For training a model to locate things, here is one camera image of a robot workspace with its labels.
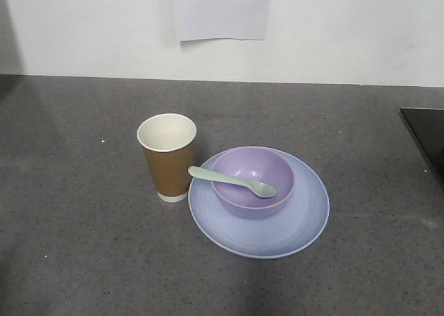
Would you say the mint green plastic spoon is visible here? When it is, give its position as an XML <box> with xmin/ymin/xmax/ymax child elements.
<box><xmin>188</xmin><ymin>166</ymin><xmax>278</xmax><ymax>198</ymax></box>

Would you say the light blue plate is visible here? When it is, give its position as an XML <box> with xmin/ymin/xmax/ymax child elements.
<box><xmin>188</xmin><ymin>148</ymin><xmax>330</xmax><ymax>259</ymax></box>

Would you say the brown paper cup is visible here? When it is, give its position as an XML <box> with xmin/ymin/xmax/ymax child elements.
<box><xmin>137</xmin><ymin>113</ymin><xmax>197</xmax><ymax>203</ymax></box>

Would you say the white paper sheet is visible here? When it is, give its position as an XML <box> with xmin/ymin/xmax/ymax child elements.
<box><xmin>174</xmin><ymin>0</ymin><xmax>272</xmax><ymax>42</ymax></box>

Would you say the black induction cooktop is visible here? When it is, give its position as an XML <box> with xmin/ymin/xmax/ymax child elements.
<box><xmin>400</xmin><ymin>107</ymin><xmax>443</xmax><ymax>188</ymax></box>

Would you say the purple plastic bowl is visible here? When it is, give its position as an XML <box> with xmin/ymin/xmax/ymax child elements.
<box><xmin>212</xmin><ymin>147</ymin><xmax>295</xmax><ymax>219</ymax></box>

